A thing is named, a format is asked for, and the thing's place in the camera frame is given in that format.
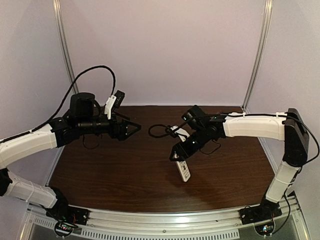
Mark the right aluminium frame post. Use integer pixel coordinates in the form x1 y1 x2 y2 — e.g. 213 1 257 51
242 0 273 110

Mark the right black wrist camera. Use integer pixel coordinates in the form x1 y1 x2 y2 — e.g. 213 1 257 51
165 125 190 142

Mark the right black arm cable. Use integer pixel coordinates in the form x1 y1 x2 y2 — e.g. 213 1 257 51
148 112 320 163

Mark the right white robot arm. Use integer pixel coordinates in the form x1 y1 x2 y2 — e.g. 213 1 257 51
167 105 309 211

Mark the grey remote control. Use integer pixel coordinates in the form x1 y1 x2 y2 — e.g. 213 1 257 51
175 161 191 183

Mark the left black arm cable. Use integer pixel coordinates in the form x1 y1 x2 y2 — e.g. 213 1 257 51
0 65 117 146

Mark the aluminium frame post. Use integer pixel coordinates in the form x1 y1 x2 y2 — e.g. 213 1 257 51
242 0 273 110
52 0 79 97

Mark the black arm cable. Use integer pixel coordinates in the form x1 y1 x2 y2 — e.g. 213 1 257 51
0 65 117 146
148 112 320 163

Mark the left aluminium frame post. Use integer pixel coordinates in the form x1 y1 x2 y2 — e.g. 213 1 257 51
52 0 79 97

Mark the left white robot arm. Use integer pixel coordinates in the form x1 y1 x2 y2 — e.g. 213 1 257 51
0 90 141 213

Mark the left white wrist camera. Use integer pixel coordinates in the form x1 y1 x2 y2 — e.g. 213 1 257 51
104 95 117 120

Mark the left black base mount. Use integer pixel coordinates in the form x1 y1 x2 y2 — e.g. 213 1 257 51
43 205 91 239

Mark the front aluminium rail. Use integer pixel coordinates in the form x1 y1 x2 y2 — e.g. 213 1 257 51
17 195 311 240

